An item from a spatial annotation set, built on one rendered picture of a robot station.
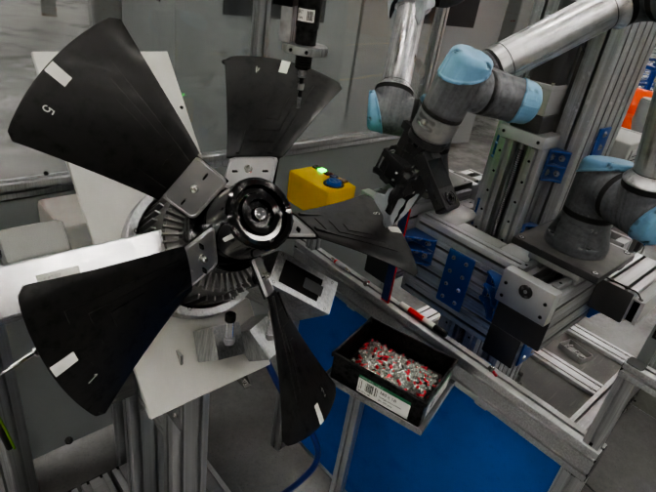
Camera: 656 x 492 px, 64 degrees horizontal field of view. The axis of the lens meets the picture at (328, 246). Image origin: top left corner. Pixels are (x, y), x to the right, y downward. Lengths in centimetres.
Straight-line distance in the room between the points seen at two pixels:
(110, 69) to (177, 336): 48
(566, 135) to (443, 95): 72
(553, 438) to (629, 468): 137
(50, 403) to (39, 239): 106
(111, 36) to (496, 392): 97
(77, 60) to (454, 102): 56
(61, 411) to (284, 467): 76
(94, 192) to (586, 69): 119
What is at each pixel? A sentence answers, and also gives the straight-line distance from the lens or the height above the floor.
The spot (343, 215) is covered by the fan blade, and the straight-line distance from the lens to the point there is 102.
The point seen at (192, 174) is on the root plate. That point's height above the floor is 126.
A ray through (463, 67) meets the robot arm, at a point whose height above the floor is 146.
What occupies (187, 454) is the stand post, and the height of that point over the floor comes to 56.
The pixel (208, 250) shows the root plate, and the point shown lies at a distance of 84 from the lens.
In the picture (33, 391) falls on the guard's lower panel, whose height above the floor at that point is 33.
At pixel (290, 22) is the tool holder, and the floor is 149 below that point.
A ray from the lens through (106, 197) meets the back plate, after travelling 105.
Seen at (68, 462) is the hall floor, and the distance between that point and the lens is 208.
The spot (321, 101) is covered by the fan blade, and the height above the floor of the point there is 135.
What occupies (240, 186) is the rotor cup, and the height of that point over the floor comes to 126.
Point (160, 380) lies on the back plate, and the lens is 102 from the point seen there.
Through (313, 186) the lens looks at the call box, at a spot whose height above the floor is 106.
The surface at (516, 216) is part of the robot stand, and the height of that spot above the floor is 102.
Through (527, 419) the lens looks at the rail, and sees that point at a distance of 119.
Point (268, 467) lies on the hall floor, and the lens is 201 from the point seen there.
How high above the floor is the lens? 159
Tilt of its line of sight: 29 degrees down
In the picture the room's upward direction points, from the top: 9 degrees clockwise
